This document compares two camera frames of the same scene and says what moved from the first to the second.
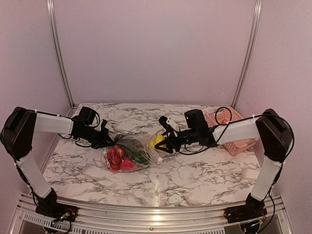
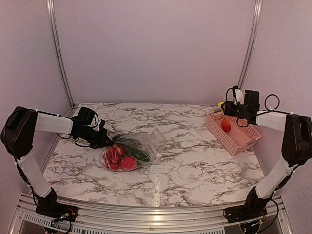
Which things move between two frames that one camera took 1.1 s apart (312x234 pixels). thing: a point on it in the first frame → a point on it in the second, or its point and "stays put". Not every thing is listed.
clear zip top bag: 129,153 stays put
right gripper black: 170,140 → 227,110
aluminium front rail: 110,220 stays put
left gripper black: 102,143 stays put
